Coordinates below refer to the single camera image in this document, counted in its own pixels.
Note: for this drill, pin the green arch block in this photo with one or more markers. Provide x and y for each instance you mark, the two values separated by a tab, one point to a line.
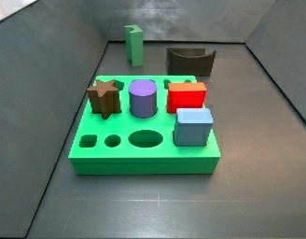
134	44

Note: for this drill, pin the brown star block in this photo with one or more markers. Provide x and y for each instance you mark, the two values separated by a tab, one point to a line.
103	98

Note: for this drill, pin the green shape sorter board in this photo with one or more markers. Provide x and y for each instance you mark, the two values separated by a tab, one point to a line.
123	145

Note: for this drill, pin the red rectangular block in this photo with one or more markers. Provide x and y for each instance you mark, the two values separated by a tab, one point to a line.
185	95

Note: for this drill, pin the black curved stand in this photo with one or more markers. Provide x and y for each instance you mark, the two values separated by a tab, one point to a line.
189	62

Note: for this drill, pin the purple cylinder block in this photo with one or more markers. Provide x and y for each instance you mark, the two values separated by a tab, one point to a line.
142	98

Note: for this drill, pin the light blue square block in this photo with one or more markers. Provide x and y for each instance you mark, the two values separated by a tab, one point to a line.
193	126

